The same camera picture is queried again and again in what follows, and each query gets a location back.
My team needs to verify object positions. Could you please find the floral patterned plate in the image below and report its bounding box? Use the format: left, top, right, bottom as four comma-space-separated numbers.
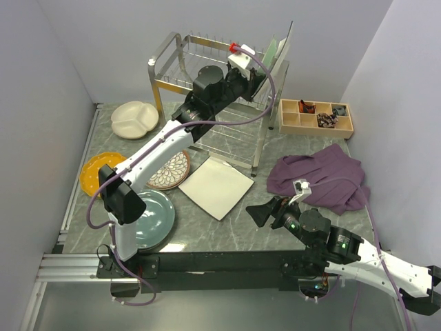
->
147, 150, 190, 190
147, 163, 189, 190

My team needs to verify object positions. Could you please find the aluminium rail frame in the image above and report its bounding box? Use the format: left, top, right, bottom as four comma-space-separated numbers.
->
19, 103, 117, 330

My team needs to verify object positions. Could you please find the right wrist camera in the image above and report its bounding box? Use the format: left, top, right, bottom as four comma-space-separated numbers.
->
288, 179, 312, 205

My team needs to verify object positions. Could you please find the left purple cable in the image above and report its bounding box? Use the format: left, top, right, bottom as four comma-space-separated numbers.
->
85, 46, 276, 308

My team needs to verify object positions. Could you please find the purple cloth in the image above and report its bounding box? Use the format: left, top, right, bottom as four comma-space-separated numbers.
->
267, 143, 370, 215

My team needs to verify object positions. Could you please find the cream divided plate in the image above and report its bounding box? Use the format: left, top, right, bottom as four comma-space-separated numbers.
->
111, 101, 159, 140

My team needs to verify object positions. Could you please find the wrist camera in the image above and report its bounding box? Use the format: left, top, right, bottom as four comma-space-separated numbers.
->
228, 43, 254, 81
288, 179, 312, 205

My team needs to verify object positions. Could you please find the black base beam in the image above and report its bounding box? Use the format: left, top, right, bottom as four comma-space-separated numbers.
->
95, 250, 342, 298

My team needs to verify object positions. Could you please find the grey item in tray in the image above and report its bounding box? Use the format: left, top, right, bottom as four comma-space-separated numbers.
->
332, 106, 347, 117

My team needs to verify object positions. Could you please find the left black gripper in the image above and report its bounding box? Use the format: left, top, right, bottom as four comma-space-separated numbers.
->
211, 67, 266, 115

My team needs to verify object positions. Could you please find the light green plate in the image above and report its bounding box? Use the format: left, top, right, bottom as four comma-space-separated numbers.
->
261, 37, 280, 76

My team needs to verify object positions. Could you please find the wooden compartment tray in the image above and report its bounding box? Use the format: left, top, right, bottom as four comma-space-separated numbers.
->
278, 99, 354, 139

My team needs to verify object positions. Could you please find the patterned cloth item in tray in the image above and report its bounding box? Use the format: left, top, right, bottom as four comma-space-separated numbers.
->
317, 113, 338, 128

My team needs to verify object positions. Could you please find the steel dish rack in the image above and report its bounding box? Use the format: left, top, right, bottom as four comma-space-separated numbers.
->
147, 32, 289, 177

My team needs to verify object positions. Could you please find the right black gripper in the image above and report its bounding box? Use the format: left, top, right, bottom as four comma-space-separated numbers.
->
245, 194, 315, 248

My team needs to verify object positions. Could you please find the cream square plate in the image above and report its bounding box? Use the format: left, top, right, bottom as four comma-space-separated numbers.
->
178, 157, 254, 221

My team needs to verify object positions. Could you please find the orange black item in tray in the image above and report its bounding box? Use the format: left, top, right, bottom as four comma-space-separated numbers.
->
299, 100, 316, 114

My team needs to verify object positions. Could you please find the dark teal round plate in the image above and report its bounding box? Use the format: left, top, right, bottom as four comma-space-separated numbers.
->
136, 189, 176, 238

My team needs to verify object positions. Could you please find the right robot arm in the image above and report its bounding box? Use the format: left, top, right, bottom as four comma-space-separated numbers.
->
245, 197, 440, 316

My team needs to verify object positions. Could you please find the white square plate black rim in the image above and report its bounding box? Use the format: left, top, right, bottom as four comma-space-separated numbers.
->
254, 21, 293, 101

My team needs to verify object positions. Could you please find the orange dotted scalloped plate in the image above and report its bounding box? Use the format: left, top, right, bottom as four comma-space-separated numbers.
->
79, 152, 126, 197

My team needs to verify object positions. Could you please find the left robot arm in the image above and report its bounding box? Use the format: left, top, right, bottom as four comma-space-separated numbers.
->
98, 66, 274, 277

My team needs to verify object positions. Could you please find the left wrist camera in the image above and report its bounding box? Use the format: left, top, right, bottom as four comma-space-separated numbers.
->
228, 43, 254, 81

